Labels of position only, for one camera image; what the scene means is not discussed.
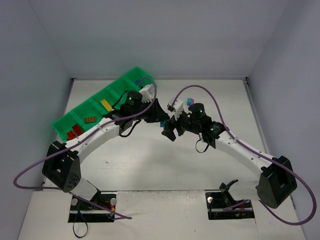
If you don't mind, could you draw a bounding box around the yellow long lego plate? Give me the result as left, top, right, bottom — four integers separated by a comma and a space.
100, 99, 113, 112

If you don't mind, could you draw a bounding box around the brown lego plate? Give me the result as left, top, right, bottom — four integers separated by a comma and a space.
84, 116, 97, 124

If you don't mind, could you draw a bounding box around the long red lego brick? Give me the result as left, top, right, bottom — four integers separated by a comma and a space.
72, 124, 83, 136

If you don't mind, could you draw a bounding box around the small red lego brick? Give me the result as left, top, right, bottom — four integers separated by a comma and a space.
67, 130, 76, 141

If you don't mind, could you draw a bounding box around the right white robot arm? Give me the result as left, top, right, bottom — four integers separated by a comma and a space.
162, 100, 297, 209

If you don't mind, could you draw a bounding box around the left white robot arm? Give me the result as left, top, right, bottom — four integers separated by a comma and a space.
42, 91, 170, 201

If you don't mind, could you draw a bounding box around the teal lego brick on stack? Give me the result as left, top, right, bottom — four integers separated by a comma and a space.
186, 98, 193, 106

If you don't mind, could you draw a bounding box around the green divided sorting tray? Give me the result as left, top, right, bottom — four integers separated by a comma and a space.
51, 66, 153, 142

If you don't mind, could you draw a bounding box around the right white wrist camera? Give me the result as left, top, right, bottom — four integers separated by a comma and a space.
167, 97, 184, 121

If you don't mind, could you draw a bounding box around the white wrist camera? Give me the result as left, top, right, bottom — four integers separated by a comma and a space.
167, 97, 184, 121
139, 84, 155, 103

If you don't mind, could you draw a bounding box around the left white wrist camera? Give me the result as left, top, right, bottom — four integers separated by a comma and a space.
139, 84, 155, 103

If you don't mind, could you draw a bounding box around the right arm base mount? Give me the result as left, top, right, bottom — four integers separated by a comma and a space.
205, 179, 255, 221

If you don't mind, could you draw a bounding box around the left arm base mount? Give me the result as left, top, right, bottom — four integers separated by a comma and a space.
68, 192, 117, 239

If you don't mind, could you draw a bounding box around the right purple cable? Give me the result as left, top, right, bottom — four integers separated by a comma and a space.
174, 85, 315, 225

